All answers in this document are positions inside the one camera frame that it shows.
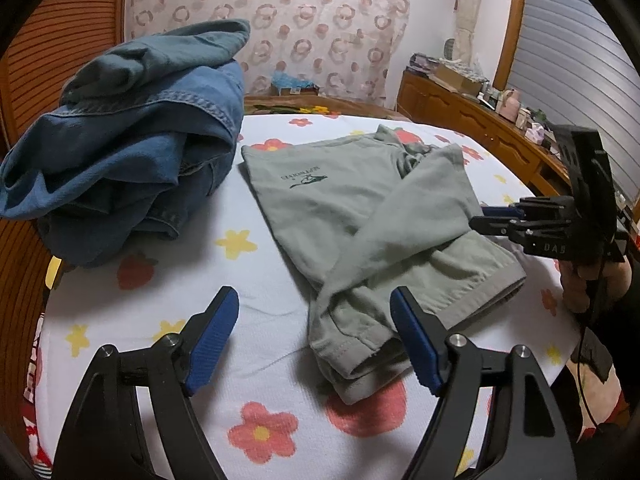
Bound dresser top clutter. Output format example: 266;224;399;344
407;40;561;148

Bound white flower print blanket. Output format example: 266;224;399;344
32;110;626;480

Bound person's right forearm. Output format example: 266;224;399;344
585;270;640;441

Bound white lace curtain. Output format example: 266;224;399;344
440;0;526;61

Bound teal denim pants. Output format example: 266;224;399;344
60;19;251;106

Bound grey window blind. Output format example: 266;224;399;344
505;0;640;196

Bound blue denim jeans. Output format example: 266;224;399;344
0;62;246;268

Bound small cardboard box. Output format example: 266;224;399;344
270;71;321;97

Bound circle print curtain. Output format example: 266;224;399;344
122;0;413;106

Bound wooden dresser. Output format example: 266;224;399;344
397;69;640;241

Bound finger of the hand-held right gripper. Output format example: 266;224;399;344
469;215;527;242
481;202;525;222

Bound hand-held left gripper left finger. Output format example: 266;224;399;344
54;286;240;480

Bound red patterned cloth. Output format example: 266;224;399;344
21;310;53;476

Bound person's right hand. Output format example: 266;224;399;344
557;257;634;314

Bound grey-green pants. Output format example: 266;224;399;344
241;125;528;407

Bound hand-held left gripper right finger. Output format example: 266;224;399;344
389;286;576;480

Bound brown floral blanket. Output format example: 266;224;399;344
242;94;416;122

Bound slatted wooden wardrobe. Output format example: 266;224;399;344
0;0;132;461

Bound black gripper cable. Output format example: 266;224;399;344
575;265;602;436

